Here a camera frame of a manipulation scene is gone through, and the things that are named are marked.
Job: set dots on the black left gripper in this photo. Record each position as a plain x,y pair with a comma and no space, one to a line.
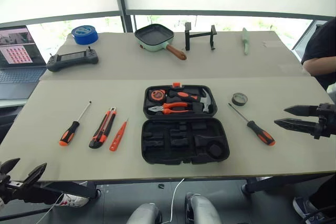
15,192

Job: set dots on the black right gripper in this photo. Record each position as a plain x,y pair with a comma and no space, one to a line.
326,124

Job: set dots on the short black orange screwdriver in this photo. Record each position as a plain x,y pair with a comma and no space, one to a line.
260,132

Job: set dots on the long black orange screwdriver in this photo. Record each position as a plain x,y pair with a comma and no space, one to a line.
68,133

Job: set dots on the grey electrical tape roll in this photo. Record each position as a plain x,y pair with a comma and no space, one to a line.
234,100

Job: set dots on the black orange utility knife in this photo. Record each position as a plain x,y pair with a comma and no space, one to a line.
102,129

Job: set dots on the orange voltage tester pen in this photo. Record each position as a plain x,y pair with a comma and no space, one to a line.
118,137

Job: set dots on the black tool case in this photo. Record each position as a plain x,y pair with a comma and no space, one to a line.
183,153

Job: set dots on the black table leg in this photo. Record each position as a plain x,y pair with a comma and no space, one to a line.
76,190
275,183

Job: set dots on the red white sneaker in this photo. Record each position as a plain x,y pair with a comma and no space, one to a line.
76,200

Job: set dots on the person in black shirt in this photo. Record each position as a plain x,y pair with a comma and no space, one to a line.
320,48

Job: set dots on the dark sneaker white sole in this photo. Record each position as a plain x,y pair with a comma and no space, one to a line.
305,208

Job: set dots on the light green spatula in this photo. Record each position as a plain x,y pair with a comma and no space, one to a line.
245,41

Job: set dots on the black handheld controller with screen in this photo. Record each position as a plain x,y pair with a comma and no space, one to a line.
71,61

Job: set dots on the open grey laptop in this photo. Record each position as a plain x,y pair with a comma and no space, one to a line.
18,51

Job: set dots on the silver robot leg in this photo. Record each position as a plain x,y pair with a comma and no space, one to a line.
202,209
143,214

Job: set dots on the black metal stand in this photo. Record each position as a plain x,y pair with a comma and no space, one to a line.
199,35

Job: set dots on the small black floor object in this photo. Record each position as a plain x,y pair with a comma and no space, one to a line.
161,186

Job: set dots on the orange black tape measure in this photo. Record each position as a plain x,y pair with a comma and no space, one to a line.
157,95

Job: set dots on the blue tape roll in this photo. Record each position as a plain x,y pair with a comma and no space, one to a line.
85,37

